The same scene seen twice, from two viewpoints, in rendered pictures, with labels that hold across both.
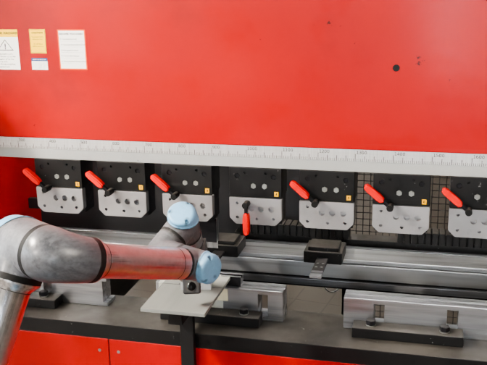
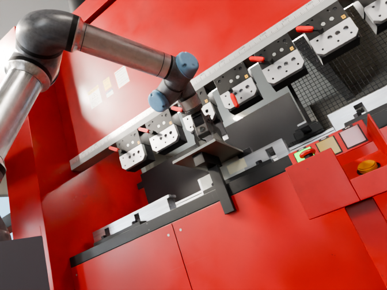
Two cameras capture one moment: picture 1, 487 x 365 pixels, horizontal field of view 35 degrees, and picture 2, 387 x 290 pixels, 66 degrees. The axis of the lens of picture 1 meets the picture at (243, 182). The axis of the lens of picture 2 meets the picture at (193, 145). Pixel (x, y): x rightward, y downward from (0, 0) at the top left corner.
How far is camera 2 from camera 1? 154 cm
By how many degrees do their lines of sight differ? 37
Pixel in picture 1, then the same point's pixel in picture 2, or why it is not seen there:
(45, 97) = (114, 107)
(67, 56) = (120, 81)
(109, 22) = not seen: hidden behind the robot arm
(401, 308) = (376, 96)
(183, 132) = not seen: hidden behind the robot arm
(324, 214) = (281, 69)
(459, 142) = not seen: outside the picture
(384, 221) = (323, 45)
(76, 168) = (136, 134)
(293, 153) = (246, 48)
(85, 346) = (158, 237)
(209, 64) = (183, 38)
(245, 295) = (257, 155)
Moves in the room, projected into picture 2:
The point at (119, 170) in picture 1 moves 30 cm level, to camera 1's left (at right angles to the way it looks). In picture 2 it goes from (157, 120) to (103, 145)
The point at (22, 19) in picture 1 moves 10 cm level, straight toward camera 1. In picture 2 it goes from (99, 79) to (93, 68)
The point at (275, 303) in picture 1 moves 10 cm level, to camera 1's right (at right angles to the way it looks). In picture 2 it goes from (279, 149) to (305, 138)
